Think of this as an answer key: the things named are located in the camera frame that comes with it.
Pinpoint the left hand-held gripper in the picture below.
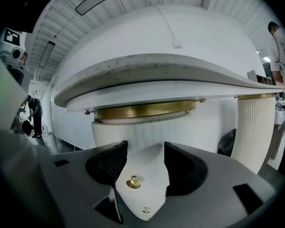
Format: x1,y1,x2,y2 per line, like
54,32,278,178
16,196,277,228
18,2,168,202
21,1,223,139
0,27,31,92

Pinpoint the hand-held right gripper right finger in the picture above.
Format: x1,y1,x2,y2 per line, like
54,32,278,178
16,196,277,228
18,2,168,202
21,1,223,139
142,141,280,228

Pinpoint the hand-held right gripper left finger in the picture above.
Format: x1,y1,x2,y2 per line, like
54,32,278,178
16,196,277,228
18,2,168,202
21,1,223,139
45,141,129,228

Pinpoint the large white fluted drawer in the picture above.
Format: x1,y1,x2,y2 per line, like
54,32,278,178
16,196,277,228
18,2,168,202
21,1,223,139
91,117,220,199

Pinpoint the white curved desk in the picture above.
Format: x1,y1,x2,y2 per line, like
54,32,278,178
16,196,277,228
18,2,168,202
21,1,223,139
53,53,285,222

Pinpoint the black bin bag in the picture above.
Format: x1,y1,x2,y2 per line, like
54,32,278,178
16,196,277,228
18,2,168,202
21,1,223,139
217,128,238,155

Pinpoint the short ceiling light panel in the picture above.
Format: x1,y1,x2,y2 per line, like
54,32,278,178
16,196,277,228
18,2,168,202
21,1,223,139
39,41,56,68

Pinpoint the black round floor device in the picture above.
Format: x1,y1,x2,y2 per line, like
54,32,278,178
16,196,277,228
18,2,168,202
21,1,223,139
22,120,33,136

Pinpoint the grey shelf desk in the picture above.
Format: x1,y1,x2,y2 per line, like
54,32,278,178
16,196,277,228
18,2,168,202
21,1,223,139
247,70,285,161

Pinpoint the white wall cable conduit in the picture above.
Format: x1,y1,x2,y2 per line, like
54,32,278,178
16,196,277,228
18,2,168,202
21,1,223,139
135,0,178,41

